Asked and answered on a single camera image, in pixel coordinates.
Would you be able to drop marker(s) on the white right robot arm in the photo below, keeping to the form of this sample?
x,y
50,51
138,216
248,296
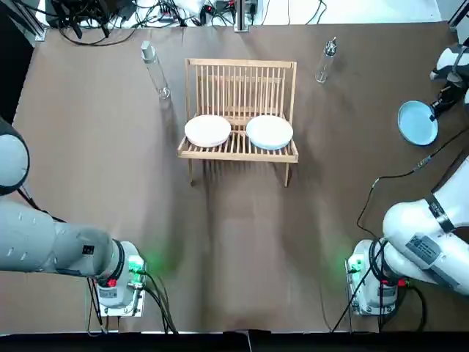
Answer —
x,y
410,227

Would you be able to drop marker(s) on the wooden dish rack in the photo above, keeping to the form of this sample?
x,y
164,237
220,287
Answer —
x,y
238,157

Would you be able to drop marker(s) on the pale plate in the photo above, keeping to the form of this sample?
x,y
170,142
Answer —
x,y
207,130

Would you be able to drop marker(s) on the aluminium camera post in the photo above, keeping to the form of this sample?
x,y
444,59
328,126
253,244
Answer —
x,y
243,16

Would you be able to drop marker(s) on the blue plate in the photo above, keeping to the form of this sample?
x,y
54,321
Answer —
x,y
416,124
269,132

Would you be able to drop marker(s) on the clear bottle silver stopper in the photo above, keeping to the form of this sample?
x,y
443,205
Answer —
x,y
324,62

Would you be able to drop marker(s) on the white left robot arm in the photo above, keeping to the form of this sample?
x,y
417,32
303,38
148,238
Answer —
x,y
36,238

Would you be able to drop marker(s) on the aluminium frame bar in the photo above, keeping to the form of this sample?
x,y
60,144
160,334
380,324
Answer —
x,y
458,12
34,22

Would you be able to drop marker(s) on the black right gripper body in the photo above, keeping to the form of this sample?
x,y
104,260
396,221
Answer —
x,y
450,93

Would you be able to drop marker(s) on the clear bottle grey cap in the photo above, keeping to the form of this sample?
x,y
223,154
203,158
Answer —
x,y
154,66

